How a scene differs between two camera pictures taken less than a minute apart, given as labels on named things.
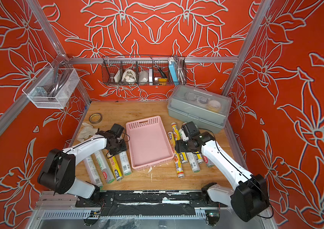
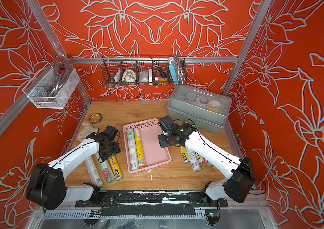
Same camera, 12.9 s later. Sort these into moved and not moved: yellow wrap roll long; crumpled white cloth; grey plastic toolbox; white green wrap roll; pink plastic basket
Moved: yellow wrap roll long; white green wrap roll
Not moved: pink plastic basket; grey plastic toolbox; crumpled white cloth
